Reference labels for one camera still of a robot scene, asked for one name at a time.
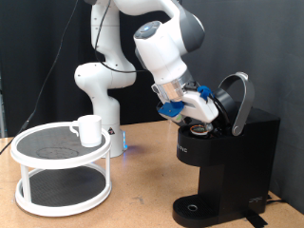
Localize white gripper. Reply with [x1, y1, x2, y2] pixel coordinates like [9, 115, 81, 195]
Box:
[181, 91, 219, 133]

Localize black Keurig coffee machine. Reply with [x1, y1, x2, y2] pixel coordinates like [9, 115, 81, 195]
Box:
[172, 71, 281, 228]

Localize white mug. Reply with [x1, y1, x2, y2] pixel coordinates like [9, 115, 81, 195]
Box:
[68, 114, 103, 148]

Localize black tape strip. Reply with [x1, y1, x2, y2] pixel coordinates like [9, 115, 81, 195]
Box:
[242, 210, 269, 228]

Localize white two-tier turntable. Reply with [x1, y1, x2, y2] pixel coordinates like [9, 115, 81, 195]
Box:
[9, 122, 113, 218]

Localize blue cable clip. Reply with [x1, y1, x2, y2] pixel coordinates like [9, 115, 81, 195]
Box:
[197, 85, 214, 102]

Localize wrist camera on blue mount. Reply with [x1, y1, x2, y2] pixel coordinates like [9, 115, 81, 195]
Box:
[157, 100, 185, 123]

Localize black power cord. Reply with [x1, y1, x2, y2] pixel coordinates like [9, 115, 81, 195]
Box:
[265, 193, 288, 205]

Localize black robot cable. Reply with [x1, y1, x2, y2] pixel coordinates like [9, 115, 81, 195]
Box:
[0, 0, 150, 155]

